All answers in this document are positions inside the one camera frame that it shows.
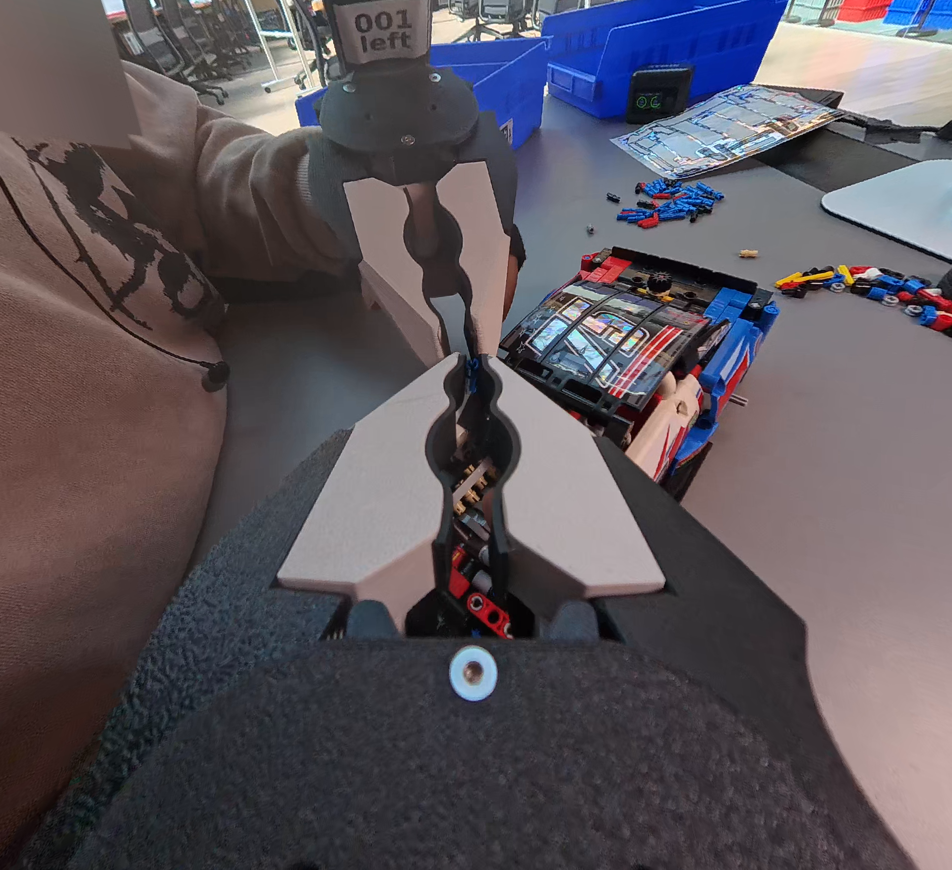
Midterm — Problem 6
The small black box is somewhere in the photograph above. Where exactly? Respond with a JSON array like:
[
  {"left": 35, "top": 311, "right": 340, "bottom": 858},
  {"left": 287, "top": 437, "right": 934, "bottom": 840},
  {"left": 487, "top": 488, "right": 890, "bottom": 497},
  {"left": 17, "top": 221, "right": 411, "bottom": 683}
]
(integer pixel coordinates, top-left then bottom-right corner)
[{"left": 625, "top": 64, "right": 694, "bottom": 125}]

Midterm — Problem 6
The black cable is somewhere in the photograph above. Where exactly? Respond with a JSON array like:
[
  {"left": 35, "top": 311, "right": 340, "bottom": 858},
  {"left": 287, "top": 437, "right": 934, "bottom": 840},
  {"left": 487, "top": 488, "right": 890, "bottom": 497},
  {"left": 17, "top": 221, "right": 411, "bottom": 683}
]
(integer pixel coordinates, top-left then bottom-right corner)
[{"left": 840, "top": 110, "right": 944, "bottom": 145}]

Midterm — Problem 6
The pile of blue pins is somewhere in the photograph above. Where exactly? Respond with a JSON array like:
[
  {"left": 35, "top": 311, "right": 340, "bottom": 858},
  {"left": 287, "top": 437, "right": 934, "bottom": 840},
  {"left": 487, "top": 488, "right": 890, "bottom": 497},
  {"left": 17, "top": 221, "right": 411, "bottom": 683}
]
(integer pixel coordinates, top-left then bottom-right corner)
[{"left": 616, "top": 178, "right": 726, "bottom": 230}]

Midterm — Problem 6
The silver monitor stand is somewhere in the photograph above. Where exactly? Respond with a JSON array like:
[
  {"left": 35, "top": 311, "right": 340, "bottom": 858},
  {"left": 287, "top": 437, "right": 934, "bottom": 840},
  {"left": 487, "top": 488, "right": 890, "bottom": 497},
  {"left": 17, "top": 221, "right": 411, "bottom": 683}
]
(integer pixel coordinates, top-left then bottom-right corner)
[{"left": 820, "top": 159, "right": 952, "bottom": 262}]

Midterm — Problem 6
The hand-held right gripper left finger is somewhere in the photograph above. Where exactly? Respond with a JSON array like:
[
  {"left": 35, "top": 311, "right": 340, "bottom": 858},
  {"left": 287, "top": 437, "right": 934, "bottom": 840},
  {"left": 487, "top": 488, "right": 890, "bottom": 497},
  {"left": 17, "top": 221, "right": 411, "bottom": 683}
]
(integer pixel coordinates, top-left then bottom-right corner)
[{"left": 275, "top": 353, "right": 462, "bottom": 638}]

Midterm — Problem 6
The sticker sheet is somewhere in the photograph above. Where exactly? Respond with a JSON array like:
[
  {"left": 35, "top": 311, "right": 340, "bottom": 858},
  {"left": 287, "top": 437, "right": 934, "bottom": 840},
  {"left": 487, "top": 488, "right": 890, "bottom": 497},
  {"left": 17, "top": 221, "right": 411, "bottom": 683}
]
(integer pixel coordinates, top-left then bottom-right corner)
[{"left": 610, "top": 85, "right": 846, "bottom": 181}]

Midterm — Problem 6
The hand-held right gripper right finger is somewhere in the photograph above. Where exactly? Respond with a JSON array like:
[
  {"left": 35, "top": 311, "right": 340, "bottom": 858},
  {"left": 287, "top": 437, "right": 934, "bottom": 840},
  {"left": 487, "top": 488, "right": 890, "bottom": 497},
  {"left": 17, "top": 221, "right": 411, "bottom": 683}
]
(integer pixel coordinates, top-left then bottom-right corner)
[{"left": 485, "top": 355, "right": 668, "bottom": 623}]

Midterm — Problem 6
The person's beige sweatshirt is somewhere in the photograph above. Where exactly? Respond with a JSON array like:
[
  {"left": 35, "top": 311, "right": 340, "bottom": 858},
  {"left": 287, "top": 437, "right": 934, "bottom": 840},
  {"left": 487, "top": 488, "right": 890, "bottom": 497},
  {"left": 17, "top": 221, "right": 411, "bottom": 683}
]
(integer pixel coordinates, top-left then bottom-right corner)
[{"left": 0, "top": 132, "right": 229, "bottom": 849}]

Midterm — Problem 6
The group of black office chairs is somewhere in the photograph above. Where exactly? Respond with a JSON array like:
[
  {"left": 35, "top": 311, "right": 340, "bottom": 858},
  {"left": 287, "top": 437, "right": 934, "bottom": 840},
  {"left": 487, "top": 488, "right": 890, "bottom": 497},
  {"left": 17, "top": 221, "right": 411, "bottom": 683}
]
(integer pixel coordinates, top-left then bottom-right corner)
[{"left": 108, "top": 0, "right": 596, "bottom": 105}]

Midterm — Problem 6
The pile of mixed bricks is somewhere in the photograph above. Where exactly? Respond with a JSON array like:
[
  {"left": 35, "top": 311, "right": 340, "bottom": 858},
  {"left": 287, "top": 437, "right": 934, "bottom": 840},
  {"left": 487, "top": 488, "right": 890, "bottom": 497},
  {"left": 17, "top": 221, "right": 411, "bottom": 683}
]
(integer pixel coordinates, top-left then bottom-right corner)
[{"left": 775, "top": 263, "right": 952, "bottom": 334}]

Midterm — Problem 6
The person's left forearm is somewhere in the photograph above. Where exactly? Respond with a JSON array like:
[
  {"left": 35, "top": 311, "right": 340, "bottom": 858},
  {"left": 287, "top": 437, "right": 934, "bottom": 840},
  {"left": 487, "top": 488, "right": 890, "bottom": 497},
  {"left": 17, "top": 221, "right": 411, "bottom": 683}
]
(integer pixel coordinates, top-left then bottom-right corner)
[{"left": 122, "top": 62, "right": 361, "bottom": 285}]

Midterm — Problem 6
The blue plastic crate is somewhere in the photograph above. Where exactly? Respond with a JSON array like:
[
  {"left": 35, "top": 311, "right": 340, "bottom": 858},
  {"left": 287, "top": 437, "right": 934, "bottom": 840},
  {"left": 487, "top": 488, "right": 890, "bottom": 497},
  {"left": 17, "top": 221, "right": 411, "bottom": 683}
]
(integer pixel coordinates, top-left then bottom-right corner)
[
  {"left": 541, "top": 0, "right": 794, "bottom": 121},
  {"left": 296, "top": 37, "right": 553, "bottom": 151}
]

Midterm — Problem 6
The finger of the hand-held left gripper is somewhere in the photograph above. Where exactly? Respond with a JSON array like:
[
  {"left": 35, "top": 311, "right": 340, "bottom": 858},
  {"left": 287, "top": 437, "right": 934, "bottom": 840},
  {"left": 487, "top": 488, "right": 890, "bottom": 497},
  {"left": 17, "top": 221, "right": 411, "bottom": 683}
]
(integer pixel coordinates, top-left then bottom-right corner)
[
  {"left": 437, "top": 160, "right": 514, "bottom": 359},
  {"left": 344, "top": 174, "right": 456, "bottom": 367}
]

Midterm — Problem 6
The brick-built toy race car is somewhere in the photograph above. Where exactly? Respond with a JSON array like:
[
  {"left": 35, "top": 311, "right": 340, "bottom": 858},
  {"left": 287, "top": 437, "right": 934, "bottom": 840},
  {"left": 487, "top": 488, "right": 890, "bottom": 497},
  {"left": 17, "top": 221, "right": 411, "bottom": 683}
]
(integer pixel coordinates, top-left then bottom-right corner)
[{"left": 405, "top": 247, "right": 780, "bottom": 639}]

